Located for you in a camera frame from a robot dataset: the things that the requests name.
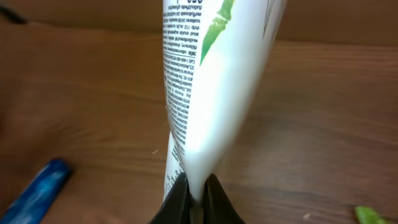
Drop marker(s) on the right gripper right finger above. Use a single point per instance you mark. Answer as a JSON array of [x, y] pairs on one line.
[[217, 207]]

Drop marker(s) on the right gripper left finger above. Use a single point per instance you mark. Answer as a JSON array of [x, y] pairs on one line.
[[176, 206]]

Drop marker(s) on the blue snack bar wrapper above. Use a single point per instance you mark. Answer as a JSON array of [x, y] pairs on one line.
[[37, 198]]

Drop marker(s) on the green snack bag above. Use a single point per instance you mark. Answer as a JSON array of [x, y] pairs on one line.
[[368, 215]]

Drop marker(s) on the white tube gold cap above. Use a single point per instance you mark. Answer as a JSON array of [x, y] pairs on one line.
[[210, 75]]

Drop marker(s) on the cardboard back panel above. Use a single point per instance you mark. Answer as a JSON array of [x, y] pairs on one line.
[[348, 22]]

